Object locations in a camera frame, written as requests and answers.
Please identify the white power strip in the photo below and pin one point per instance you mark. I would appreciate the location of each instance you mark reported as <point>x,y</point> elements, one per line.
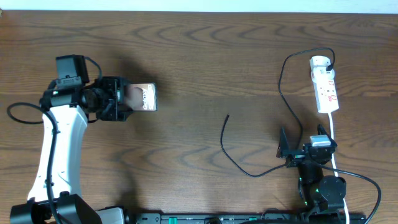
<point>325,90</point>

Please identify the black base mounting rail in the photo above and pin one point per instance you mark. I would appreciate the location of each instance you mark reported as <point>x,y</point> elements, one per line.
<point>271,216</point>

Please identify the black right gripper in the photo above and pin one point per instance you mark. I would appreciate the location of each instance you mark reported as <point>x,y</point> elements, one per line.
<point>296,156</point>

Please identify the white USB charger plug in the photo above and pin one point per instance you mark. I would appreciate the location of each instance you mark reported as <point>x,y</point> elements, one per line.
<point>321,61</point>

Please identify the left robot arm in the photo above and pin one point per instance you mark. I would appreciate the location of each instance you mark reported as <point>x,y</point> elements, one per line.
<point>56,192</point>

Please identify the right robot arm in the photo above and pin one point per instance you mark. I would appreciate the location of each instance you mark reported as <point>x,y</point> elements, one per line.
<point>322,194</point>

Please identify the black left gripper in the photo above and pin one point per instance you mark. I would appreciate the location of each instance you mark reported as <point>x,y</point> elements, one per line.
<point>115,84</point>

